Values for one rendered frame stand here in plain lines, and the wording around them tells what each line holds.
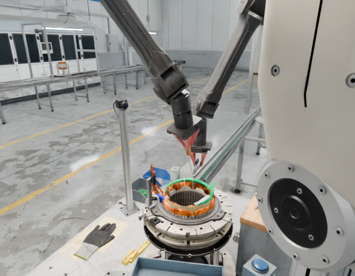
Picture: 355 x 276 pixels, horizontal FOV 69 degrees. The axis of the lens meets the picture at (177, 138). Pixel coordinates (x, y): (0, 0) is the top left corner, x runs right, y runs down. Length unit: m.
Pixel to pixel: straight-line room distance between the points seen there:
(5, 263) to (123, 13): 2.30
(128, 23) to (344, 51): 0.49
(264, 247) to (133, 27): 0.82
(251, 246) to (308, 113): 0.79
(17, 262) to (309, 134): 2.47
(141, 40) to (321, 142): 0.47
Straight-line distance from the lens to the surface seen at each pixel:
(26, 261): 2.58
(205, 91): 0.96
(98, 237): 1.33
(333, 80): 0.29
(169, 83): 0.67
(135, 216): 1.44
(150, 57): 0.66
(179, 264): 0.82
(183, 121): 0.75
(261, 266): 0.86
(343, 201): 0.35
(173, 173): 1.01
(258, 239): 1.02
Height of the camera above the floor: 1.65
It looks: 21 degrees down
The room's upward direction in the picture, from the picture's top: straight up
